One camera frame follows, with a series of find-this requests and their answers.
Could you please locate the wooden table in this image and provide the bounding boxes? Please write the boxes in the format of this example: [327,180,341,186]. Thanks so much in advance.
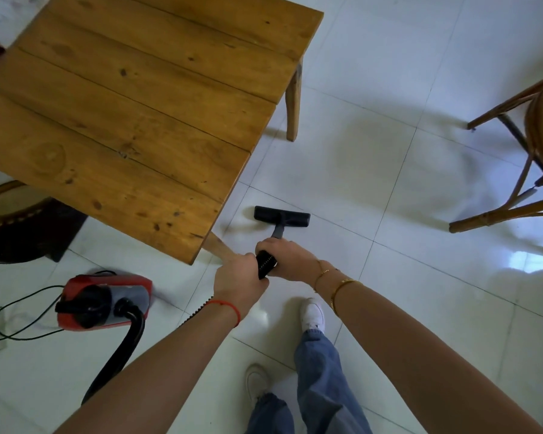
[0,0,325,266]

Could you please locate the person's right forearm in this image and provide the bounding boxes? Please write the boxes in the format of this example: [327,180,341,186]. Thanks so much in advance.
[313,262,543,434]

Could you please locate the person's left hand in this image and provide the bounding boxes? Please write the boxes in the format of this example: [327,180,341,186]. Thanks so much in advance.
[212,253,270,318]

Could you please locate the person's left forearm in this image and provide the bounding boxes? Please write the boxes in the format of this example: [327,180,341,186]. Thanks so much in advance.
[54,302,240,434]

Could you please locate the thin gold chain bracelet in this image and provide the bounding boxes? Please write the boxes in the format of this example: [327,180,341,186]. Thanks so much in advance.
[313,260,340,293]

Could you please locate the dark round stool beige top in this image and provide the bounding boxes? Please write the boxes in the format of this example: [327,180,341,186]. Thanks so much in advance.
[0,180,89,265]

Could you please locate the black vacuum hose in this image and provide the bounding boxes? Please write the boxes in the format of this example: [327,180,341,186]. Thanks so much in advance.
[81,297,214,405]

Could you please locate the rattan chair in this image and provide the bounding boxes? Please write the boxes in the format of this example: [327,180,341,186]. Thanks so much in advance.
[449,70,543,259]

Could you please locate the red string bracelet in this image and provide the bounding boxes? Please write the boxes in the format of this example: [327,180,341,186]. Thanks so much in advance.
[206,299,242,328]

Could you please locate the person's right hand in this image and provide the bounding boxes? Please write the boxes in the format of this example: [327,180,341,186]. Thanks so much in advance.
[255,238,320,285]

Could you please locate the blue jeans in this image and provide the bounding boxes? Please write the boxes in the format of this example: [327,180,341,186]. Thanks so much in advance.
[246,329,373,434]

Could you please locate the white shoe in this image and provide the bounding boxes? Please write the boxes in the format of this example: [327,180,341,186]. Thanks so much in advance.
[246,363,272,405]
[300,298,326,334]

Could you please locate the black power cable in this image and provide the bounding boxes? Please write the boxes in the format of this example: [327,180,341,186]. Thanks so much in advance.
[0,269,117,342]

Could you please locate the gold bangle bracelet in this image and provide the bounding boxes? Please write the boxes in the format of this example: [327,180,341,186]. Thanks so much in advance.
[330,278,363,317]

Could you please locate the black vacuum wand with nozzle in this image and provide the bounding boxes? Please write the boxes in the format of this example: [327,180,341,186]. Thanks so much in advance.
[254,206,311,280]

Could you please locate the red and grey vacuum cleaner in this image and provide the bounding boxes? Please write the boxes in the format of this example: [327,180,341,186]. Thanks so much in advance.
[55,273,154,332]

